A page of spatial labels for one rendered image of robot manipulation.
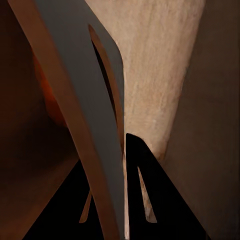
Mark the trash can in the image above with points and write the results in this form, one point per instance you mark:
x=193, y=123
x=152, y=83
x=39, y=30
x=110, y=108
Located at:
x=84, y=68

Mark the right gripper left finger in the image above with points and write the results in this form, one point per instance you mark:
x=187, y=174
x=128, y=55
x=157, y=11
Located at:
x=59, y=220

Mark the can of soda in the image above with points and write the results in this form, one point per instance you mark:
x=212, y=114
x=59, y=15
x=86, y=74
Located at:
x=51, y=103

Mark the cabinet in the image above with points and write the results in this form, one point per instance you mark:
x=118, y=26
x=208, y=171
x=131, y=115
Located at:
x=203, y=155

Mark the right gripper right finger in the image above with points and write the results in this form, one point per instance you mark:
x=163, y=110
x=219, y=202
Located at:
x=175, y=219

